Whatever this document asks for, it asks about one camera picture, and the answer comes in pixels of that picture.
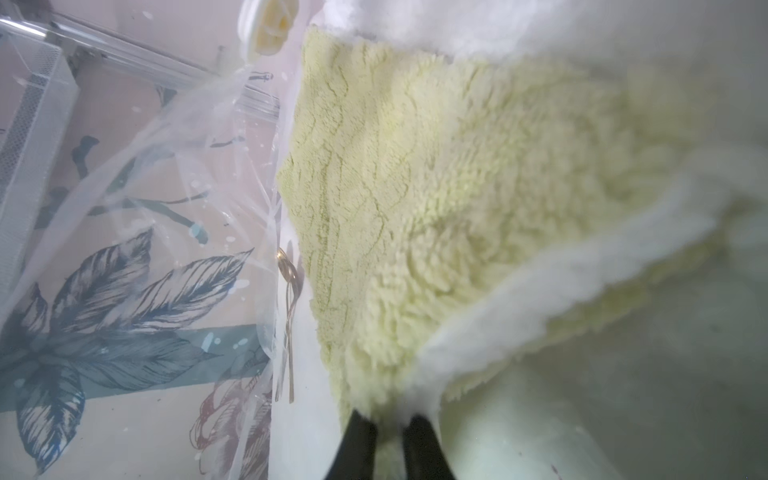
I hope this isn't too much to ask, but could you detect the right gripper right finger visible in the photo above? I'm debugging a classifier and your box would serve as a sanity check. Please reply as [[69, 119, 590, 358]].
[[402, 415, 456, 480]]

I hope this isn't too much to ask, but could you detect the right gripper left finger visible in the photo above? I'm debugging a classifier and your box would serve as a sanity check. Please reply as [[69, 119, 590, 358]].
[[325, 410, 378, 480]]

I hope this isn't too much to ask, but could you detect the pale green fleece blanket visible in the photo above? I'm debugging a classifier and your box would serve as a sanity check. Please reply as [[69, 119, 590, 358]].
[[278, 1, 767, 479]]

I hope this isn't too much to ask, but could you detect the white mesh wall basket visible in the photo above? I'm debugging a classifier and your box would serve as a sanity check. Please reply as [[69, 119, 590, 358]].
[[1, 32, 80, 297]]

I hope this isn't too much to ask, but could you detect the clear plastic vacuum bag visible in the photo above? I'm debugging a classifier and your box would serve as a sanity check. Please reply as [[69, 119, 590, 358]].
[[1, 1, 319, 479]]

